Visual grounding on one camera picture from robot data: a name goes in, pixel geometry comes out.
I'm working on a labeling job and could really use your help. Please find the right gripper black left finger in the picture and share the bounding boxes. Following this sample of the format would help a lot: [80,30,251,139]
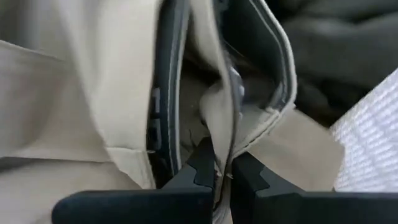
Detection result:
[51,138,216,224]

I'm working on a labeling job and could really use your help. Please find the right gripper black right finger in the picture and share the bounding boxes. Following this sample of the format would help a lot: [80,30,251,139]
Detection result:
[231,151,398,224]

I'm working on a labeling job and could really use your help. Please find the white perforated plastic basket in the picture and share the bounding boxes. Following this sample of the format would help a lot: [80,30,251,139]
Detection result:
[329,68,398,194]

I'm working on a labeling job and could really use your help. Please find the beige trousers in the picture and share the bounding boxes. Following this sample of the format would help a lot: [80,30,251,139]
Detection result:
[0,0,346,224]

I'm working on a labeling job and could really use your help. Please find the dark olive hoodie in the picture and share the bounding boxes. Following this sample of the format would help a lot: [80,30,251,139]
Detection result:
[266,0,398,127]

